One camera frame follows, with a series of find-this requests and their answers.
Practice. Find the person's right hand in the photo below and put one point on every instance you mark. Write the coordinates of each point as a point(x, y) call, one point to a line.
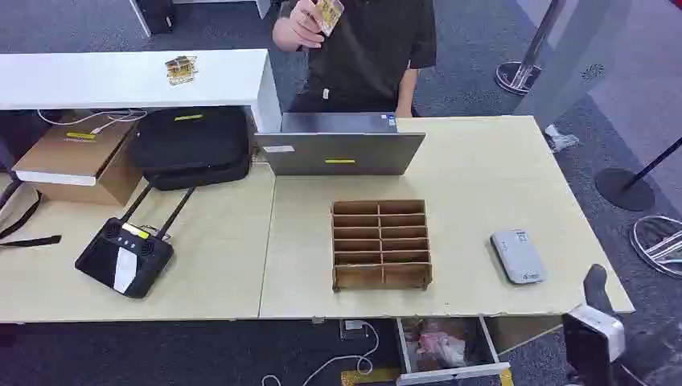
point(295, 29)

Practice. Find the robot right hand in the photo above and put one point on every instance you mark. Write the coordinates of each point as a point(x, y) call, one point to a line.
point(596, 287)

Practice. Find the gold printed card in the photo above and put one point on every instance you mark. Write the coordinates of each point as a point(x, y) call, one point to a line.
point(330, 13)

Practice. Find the wooden card box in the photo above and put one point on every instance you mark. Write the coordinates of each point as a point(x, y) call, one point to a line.
point(381, 274)

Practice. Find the person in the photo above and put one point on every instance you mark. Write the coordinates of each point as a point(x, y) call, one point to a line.
point(367, 53)

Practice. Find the grey flat device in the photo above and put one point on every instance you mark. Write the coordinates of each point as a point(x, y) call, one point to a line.
point(518, 257)

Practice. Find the stack of gold cards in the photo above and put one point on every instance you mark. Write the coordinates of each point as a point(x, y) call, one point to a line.
point(180, 70)

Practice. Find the grey laptop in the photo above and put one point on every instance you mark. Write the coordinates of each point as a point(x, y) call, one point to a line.
point(341, 152)

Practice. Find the crumpled white paper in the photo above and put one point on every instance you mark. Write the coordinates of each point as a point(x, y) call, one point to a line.
point(560, 141)

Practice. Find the black soft carry case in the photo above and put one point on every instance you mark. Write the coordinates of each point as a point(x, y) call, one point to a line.
point(189, 141)

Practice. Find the open white drawer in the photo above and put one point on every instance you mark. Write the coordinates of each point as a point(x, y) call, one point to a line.
point(453, 370)

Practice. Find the pink plastic bag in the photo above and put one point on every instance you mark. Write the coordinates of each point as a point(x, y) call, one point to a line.
point(442, 349)

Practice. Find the white shelf counter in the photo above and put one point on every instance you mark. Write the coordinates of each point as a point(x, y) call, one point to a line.
point(106, 80)

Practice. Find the grey partition panel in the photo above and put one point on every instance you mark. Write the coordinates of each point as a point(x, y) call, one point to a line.
point(570, 69)

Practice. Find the yellow floor tape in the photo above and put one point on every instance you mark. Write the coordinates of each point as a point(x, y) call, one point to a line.
point(367, 377)

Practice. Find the floor power socket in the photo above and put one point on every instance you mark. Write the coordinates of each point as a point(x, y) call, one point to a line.
point(352, 329)

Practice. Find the brown cardboard box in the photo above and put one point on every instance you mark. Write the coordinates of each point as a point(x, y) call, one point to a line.
point(69, 157)

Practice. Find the black remote controller with antennas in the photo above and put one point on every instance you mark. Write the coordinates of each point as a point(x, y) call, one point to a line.
point(125, 258)

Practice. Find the black stanchion post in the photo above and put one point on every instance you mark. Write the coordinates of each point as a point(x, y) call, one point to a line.
point(623, 189)

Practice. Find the black cabinet with white frame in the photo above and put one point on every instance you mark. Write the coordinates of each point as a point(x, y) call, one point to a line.
point(157, 16)

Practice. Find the chrome stanchion post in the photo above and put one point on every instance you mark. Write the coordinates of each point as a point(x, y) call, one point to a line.
point(525, 64)

